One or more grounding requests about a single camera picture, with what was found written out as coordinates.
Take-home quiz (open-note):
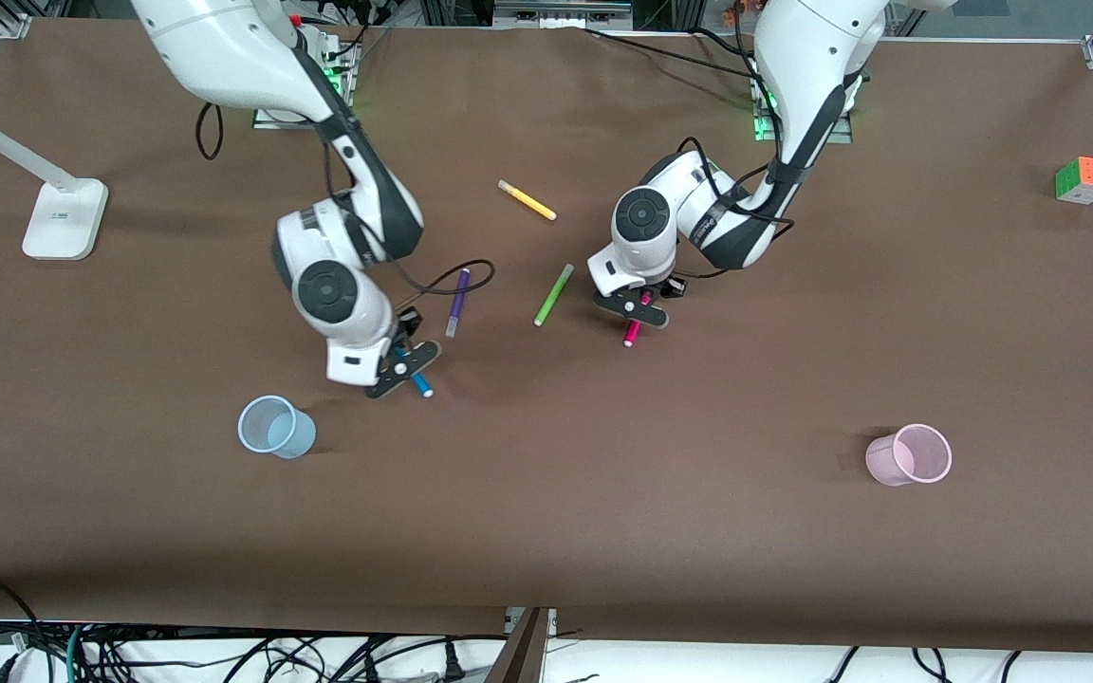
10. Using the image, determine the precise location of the translucent pink cup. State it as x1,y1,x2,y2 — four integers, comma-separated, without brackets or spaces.
865,423,954,487

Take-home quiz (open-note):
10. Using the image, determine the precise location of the purple marker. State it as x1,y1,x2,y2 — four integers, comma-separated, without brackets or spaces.
445,268,472,339

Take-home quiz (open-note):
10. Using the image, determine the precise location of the rubik's cube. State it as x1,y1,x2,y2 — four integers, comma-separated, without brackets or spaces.
1055,156,1093,207

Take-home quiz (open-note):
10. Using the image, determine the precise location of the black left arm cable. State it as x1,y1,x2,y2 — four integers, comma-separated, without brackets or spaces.
675,137,796,282

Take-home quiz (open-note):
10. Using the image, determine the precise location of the green marker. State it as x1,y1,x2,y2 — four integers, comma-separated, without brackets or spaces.
533,264,575,328

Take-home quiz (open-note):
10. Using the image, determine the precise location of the yellow marker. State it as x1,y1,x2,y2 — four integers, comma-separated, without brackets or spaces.
497,179,558,222

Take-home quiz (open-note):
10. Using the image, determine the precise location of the blue marker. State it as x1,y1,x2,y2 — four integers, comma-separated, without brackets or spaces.
393,349,435,398

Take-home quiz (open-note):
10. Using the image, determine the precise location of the pink marker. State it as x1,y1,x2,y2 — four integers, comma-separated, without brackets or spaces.
623,290,654,348

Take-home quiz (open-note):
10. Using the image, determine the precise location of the white desk lamp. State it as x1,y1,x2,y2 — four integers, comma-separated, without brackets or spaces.
0,95,110,262

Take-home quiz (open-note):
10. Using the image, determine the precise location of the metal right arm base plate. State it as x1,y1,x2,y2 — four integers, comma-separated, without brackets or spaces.
252,28,362,129

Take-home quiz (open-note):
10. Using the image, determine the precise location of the translucent blue cup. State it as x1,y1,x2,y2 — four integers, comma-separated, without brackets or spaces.
237,395,318,460

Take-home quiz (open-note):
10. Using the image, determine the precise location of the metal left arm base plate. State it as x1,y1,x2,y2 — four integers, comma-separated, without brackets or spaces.
752,52,873,144

